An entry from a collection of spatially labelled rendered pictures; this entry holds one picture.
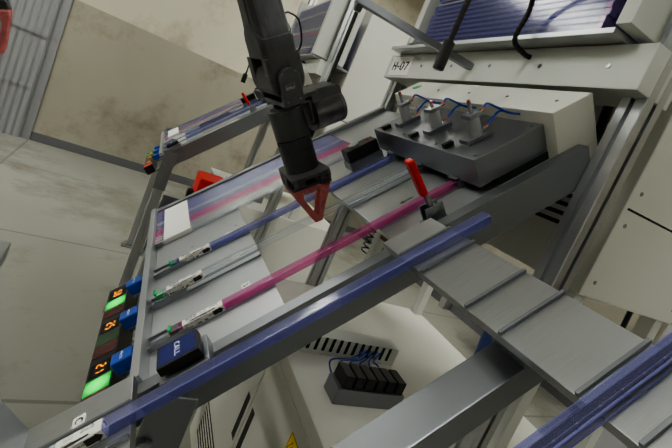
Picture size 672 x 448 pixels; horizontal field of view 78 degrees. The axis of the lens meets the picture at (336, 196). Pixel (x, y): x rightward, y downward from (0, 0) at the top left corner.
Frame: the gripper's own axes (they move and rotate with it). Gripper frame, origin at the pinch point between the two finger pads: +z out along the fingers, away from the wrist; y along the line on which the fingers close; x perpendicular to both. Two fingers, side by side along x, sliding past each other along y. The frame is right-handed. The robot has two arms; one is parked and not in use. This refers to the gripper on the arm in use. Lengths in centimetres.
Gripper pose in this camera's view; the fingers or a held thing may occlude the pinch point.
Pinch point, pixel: (316, 215)
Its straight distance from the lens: 74.4
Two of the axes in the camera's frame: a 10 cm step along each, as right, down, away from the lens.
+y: -3.7, -2.7, 8.9
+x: -9.0, 3.5, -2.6
